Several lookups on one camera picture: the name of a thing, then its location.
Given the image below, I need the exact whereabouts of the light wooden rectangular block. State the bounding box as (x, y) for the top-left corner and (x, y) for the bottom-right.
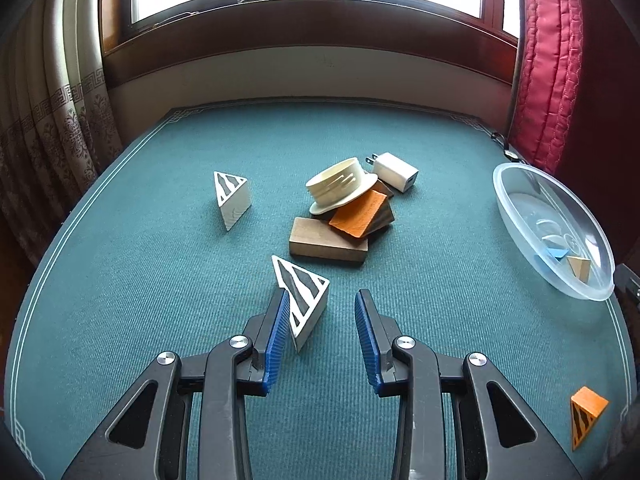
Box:
(288, 217), (369, 266)

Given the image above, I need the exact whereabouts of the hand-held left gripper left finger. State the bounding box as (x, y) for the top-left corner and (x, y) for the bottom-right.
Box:
(60, 287), (292, 480)

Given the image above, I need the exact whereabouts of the beige patterned curtain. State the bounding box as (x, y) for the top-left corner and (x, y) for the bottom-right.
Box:
(0, 0), (124, 271)

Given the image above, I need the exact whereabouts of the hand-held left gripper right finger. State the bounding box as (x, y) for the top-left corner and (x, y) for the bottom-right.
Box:
(354, 288), (583, 480)

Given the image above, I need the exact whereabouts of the red quilted cloth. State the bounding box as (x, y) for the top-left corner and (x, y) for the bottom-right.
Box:
(507, 0), (586, 176)

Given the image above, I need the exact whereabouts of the orange striped triangular block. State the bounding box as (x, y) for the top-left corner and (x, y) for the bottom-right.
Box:
(570, 386), (611, 452)

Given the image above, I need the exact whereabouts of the clear plastic bowl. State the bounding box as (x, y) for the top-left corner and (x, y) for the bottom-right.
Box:
(492, 162), (616, 302)

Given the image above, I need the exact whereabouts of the white wall charger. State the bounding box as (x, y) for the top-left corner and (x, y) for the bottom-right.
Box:
(364, 152), (420, 195)

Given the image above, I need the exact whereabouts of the white striped triangular block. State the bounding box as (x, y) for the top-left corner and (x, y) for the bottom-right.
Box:
(271, 255), (331, 353)
(213, 171), (251, 232)

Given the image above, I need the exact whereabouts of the wristwatch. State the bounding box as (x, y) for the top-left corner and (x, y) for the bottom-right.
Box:
(490, 131), (526, 165)

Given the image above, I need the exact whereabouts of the small wooden wedge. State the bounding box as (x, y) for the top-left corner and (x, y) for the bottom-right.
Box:
(566, 255), (592, 283)

